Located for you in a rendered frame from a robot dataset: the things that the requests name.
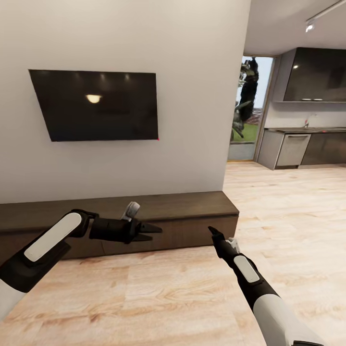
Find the wall mounted tv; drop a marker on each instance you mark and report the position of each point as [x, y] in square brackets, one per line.
[97, 106]

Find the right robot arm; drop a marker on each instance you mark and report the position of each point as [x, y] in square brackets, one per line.
[279, 325]

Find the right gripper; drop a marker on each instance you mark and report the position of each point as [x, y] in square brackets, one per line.
[219, 242]

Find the fixed window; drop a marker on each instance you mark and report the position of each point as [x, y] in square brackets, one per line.
[252, 96]

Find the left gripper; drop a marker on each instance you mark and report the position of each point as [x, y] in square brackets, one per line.
[127, 232]

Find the dishwasher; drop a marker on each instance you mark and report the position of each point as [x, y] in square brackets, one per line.
[292, 150]

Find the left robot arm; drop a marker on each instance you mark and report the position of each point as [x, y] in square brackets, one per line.
[20, 273]

